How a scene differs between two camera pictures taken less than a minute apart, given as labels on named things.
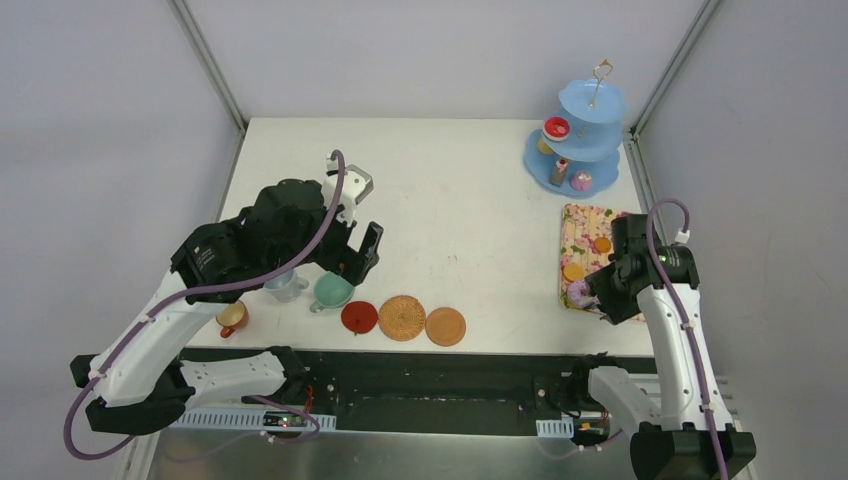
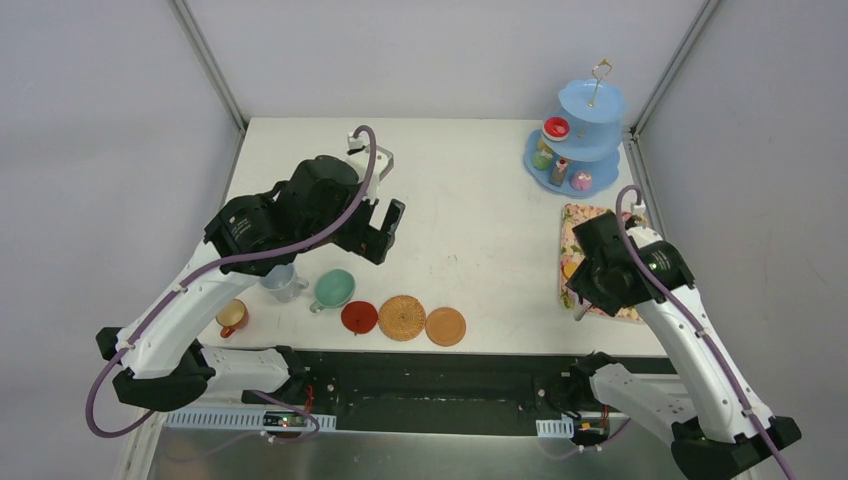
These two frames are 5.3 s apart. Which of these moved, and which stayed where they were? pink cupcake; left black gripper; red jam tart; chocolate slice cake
Moved: left black gripper
Stayed: red jam tart; pink cupcake; chocolate slice cake
